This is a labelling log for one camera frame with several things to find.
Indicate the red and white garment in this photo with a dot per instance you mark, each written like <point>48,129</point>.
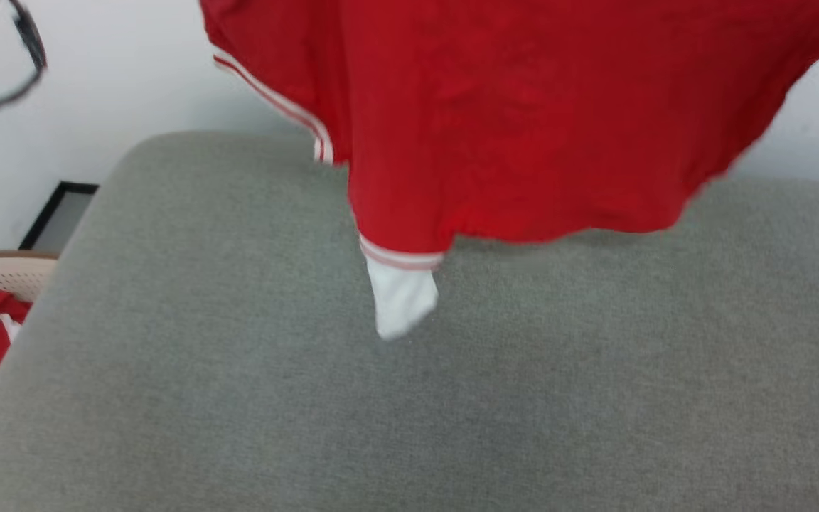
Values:
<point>523,107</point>

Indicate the black framed grey panel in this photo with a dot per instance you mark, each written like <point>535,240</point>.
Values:
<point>61,217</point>

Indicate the grey fabric sofa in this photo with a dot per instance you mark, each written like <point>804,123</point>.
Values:
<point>381,427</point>

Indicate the beige perforated laundry basket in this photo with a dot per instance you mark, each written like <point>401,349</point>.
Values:
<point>18,274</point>

